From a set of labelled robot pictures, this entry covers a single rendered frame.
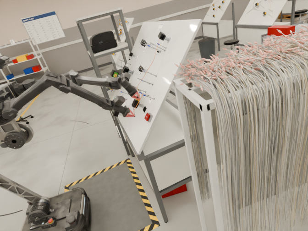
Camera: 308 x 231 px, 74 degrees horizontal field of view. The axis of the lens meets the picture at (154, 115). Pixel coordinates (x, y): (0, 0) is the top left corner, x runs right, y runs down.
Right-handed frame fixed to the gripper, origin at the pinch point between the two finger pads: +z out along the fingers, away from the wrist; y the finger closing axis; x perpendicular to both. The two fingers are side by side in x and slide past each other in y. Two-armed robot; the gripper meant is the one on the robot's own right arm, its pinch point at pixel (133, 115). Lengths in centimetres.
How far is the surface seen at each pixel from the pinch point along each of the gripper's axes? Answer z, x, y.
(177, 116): 47, -14, 14
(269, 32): 175, -180, 124
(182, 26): -7, -77, 1
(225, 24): 307, -254, 447
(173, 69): -3, -48, -18
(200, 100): -20, -45, -84
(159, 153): 22.8, 9.5, -28.3
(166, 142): 29.3, 2.7, -19.2
